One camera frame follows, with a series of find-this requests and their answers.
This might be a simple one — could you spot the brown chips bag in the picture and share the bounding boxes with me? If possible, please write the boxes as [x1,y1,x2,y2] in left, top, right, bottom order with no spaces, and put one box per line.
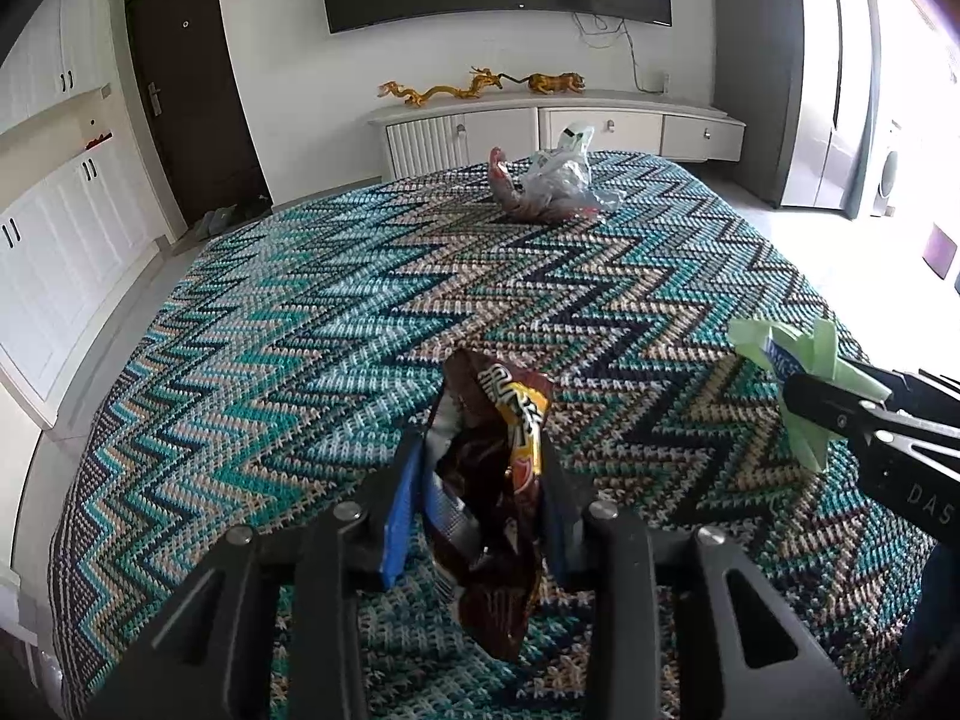
[425,348,553,661]

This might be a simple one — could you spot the golden tiger figurine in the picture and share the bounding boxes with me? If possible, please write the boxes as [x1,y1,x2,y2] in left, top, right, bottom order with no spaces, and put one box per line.
[498,71,586,94]

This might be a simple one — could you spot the purple stool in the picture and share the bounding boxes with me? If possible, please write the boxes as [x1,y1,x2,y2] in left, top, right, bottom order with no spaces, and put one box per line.
[923,224,958,280]

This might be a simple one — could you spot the red snack bag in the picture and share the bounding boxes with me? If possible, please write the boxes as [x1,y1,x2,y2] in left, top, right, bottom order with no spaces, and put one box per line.
[488,146,610,223]

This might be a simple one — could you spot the television power cable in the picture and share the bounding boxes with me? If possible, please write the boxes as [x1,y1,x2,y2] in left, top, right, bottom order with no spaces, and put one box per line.
[571,11,669,96]

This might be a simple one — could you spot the green paper wrapper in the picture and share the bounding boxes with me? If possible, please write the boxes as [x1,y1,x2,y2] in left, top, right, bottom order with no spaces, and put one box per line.
[725,317,895,473]

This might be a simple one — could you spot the golden dragon figurine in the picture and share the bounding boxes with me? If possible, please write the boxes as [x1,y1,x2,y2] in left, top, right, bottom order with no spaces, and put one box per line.
[377,67,503,107]

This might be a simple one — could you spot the white TV cabinet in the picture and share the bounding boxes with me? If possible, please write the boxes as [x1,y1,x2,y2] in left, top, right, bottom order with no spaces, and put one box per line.
[371,89,745,179]

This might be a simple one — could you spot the zigzag teal knitted blanket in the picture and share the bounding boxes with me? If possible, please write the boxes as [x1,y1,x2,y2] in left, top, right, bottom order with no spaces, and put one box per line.
[47,148,939,720]

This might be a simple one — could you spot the clear plastic bag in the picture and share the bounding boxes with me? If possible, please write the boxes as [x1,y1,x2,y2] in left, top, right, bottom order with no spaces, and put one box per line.
[517,122,623,223]

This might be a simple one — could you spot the grey tall wardrobe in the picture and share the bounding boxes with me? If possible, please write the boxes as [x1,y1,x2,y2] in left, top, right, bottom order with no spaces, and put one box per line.
[715,0,880,220]

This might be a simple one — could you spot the dark brown entrance door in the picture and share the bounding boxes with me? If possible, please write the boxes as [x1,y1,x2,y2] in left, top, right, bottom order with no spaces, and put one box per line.
[125,0,272,226]

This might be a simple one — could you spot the white shoe cabinet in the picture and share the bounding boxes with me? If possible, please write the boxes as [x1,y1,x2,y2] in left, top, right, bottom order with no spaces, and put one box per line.
[2,0,155,426]

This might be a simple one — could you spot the shoes by door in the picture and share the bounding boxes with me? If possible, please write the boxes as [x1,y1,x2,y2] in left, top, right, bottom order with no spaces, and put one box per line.
[192,195,272,241]

